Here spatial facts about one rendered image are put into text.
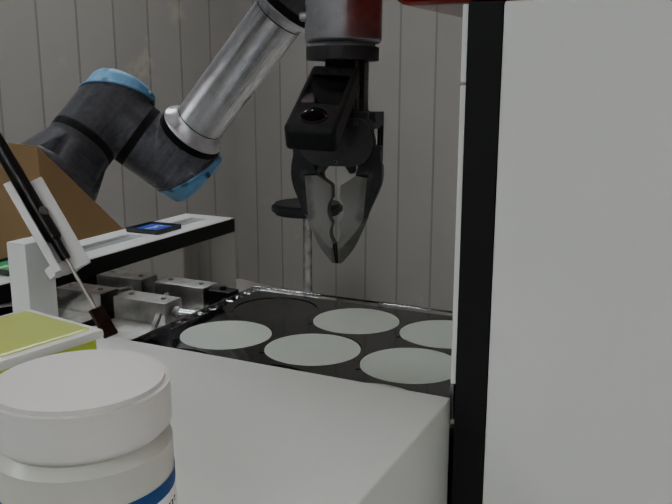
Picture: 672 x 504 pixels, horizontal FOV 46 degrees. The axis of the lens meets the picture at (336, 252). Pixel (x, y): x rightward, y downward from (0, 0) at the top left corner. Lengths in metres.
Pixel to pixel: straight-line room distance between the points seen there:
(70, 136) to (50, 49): 2.61
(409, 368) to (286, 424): 0.29
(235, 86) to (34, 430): 1.06
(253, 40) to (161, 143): 0.24
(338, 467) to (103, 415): 0.19
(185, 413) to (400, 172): 3.35
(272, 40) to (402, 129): 2.55
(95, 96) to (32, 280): 0.77
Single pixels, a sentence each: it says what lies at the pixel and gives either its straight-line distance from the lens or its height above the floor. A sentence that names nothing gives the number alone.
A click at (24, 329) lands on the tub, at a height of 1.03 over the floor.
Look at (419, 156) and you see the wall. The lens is 3.76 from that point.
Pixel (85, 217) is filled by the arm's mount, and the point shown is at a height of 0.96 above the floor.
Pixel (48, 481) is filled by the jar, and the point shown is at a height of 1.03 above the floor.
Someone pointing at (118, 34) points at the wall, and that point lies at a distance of 4.16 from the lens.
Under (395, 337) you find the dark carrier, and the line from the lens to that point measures 0.87.
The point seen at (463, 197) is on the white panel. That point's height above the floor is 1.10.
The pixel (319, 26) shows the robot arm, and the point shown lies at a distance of 0.77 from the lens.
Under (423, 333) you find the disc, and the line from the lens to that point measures 0.88.
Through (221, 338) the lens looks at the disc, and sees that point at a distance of 0.87.
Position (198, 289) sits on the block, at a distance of 1.05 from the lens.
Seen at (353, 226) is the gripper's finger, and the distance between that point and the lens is 0.78.
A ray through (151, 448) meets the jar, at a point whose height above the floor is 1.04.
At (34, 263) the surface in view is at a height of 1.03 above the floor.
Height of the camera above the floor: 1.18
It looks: 13 degrees down
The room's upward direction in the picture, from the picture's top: straight up
